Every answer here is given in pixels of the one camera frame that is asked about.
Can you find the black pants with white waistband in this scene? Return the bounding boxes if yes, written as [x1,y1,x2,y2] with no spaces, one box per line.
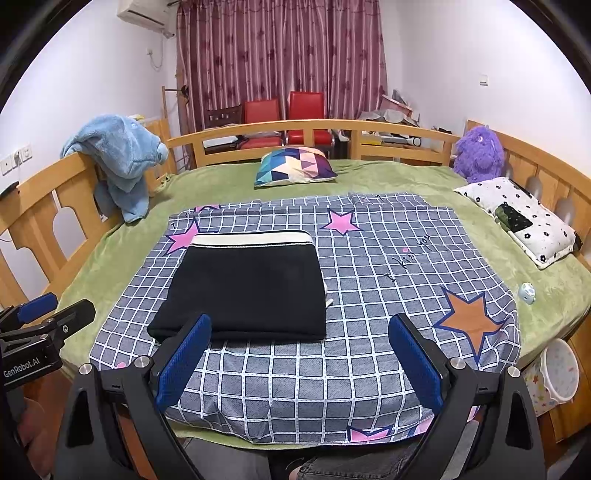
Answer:
[147,229,335,343]

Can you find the grey checked sheet with stars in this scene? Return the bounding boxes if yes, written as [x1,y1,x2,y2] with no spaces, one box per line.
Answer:
[90,193,522,445]

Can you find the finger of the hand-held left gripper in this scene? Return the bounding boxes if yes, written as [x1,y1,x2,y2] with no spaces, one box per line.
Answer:
[0,292,58,332]
[31,299,96,341]

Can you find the dark wooden chair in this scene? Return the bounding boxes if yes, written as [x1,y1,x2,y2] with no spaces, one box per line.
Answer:
[205,105,243,153]

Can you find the dark patterned pouch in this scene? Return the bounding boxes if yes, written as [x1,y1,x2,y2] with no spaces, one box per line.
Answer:
[494,203,534,234]

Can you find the green blanket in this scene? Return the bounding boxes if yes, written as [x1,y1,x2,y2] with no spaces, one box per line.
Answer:
[58,159,591,455]

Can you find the dark red striped curtain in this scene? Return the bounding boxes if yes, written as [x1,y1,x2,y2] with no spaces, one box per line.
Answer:
[175,0,389,134]

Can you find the wooden bed frame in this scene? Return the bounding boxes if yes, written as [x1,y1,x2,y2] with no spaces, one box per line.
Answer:
[0,117,591,444]

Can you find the person's left hand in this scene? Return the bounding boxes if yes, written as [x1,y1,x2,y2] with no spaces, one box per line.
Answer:
[16,399,61,480]

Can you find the white wall socket panel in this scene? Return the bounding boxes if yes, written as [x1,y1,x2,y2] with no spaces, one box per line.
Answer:
[0,144,33,175]

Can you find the purple plush toy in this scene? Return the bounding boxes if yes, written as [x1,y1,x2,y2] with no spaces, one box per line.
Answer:
[451,126,506,184]

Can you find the white flower print pillow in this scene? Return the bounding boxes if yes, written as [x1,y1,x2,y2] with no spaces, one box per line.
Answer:
[453,176,583,271]

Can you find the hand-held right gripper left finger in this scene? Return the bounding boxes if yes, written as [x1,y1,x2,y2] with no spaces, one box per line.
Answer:
[55,312,213,480]

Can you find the wooden coat rack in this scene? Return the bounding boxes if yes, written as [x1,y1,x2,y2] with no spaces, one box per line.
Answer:
[161,84,191,174]

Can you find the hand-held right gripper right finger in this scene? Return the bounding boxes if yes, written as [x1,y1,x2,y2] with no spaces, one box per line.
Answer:
[388,314,543,480]

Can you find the colourful triangle pattern pillow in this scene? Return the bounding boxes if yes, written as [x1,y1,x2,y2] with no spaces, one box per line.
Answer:
[254,147,339,188]

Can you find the white air conditioner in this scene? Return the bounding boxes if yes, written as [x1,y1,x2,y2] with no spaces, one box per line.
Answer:
[117,0,178,38]

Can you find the red chair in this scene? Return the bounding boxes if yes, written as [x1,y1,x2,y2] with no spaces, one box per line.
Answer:
[286,91,334,148]
[239,98,283,151]

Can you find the pile of clutter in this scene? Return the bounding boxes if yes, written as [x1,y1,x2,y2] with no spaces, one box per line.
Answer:
[360,90,455,149]

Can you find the white star print basket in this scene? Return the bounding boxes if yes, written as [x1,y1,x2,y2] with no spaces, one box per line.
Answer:
[523,338,581,417]

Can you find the light blue plush towel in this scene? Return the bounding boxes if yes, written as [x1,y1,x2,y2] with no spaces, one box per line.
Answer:
[61,114,169,224]

